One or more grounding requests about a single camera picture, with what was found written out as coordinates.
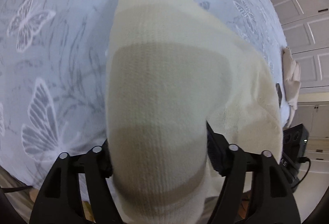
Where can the black smartphone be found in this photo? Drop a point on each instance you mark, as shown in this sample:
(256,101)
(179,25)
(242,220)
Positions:
(279,94)

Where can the cream knit cardigan red buttons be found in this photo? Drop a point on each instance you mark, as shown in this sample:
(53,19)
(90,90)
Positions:
(173,69)

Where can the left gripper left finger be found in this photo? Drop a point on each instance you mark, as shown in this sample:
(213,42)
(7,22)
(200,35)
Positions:
(59,199)

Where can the white wardrobe doors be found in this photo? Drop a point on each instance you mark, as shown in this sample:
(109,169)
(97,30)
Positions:
(305,26)

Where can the black box device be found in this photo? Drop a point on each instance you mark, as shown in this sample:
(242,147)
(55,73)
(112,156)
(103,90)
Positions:
(294,146)

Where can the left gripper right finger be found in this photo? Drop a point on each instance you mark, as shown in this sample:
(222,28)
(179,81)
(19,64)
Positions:
(271,199)

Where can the blue butterfly bed sheet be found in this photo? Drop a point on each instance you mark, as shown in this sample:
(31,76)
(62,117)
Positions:
(53,57)

